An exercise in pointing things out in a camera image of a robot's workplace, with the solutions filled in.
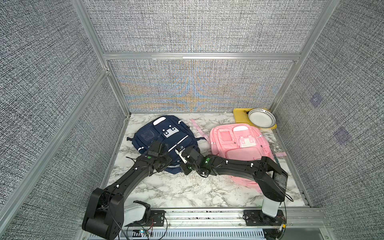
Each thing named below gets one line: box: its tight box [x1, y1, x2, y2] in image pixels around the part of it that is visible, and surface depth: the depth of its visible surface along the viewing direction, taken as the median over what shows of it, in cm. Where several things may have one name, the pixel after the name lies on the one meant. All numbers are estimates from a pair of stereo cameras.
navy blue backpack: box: [126, 115, 208, 175], surface depth 105 cm
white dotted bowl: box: [248, 108, 276, 128], surface depth 119 cm
